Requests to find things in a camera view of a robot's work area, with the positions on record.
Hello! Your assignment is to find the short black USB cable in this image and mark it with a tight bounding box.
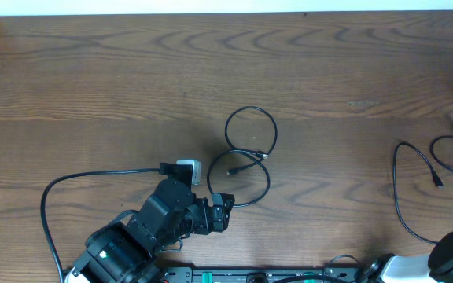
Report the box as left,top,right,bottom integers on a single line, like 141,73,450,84
392,141,444,245

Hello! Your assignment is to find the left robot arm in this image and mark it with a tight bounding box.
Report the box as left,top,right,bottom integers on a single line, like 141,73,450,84
65,178,235,282

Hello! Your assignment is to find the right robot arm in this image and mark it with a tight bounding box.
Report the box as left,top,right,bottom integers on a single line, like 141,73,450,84
359,232,453,283

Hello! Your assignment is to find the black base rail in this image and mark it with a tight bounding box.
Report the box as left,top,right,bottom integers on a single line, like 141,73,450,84
157,266,362,283

